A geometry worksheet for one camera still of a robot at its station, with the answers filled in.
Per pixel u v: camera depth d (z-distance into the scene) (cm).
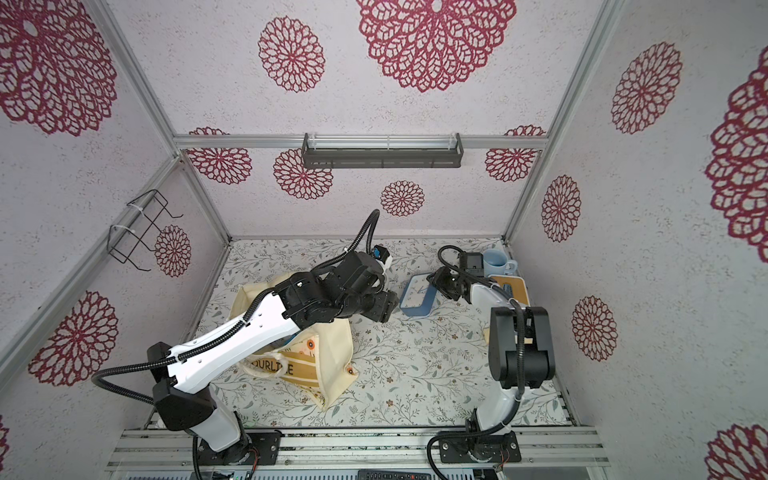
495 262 105
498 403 55
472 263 79
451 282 84
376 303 60
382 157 88
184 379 41
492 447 69
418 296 92
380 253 59
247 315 44
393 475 69
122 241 73
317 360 72
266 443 75
